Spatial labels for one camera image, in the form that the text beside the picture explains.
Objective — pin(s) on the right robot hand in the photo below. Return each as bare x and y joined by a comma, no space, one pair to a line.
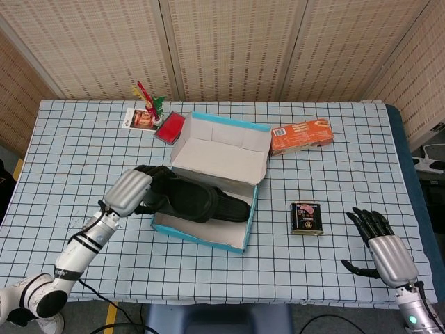
393,259

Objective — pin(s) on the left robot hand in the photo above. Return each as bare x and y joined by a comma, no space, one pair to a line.
128,191

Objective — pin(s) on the black slipper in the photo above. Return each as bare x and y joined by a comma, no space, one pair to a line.
236,210
187,202

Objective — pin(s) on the blue cardboard shoe box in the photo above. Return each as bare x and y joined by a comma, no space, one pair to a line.
222,156

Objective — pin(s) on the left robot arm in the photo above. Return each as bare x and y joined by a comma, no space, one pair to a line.
80,247

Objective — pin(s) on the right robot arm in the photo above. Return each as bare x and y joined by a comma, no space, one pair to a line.
412,309

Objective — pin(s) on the white photo card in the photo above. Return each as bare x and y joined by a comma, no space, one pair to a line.
133,120

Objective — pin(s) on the red flat box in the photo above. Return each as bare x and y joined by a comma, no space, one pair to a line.
170,128

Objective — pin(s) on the black equipment case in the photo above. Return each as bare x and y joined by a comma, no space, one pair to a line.
432,191

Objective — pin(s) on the colourful feather shuttlecock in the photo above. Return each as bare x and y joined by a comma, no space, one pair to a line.
153,104

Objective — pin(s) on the black luncheon meat can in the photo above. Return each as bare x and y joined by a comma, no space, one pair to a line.
306,217

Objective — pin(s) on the blue checked tablecloth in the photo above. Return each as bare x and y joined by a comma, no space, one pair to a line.
313,174

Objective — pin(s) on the orange cardboard box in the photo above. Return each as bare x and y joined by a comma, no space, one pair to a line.
302,137

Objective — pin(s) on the white sneaker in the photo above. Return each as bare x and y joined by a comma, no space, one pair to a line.
52,325

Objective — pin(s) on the dark blue chair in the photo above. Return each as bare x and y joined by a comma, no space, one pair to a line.
215,320

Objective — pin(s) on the beige woven folding screen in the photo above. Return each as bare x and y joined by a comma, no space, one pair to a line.
226,48

